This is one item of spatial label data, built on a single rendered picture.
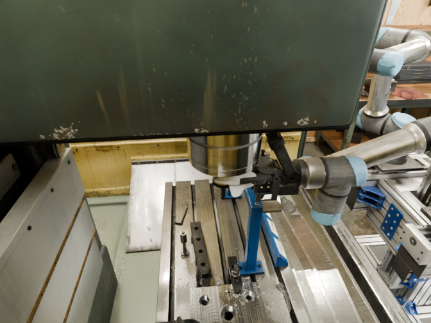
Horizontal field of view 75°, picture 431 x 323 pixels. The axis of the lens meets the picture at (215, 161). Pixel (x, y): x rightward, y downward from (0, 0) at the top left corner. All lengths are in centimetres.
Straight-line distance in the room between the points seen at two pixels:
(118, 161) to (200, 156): 134
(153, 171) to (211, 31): 145
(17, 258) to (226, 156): 46
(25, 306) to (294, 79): 67
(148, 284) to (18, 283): 85
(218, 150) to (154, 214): 117
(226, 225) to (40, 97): 100
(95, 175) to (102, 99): 153
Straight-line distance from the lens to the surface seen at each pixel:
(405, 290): 208
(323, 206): 77
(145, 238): 162
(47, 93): 47
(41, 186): 80
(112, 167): 190
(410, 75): 378
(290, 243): 149
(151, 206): 169
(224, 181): 62
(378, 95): 159
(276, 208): 93
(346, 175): 72
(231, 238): 125
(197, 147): 55
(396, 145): 94
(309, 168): 68
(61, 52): 44
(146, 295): 146
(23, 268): 72
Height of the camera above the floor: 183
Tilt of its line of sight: 33 degrees down
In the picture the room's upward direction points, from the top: straight up
